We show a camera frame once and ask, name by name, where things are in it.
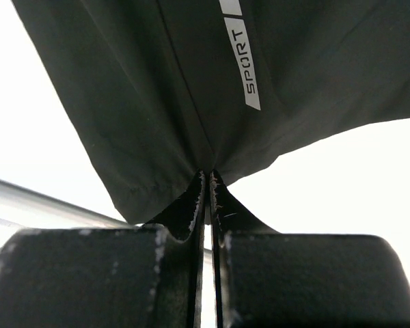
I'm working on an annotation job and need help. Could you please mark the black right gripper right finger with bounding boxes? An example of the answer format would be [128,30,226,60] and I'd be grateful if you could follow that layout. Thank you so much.
[209,171,410,327]

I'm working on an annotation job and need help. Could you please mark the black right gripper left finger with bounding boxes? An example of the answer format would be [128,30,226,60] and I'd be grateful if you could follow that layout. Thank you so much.
[0,172,206,327]

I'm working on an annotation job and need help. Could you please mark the black shorts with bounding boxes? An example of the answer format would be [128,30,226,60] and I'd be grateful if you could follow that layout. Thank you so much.
[13,1,410,224]

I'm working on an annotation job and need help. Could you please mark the aluminium mounting rail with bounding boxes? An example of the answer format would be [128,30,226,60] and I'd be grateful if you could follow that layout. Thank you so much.
[0,174,213,274]

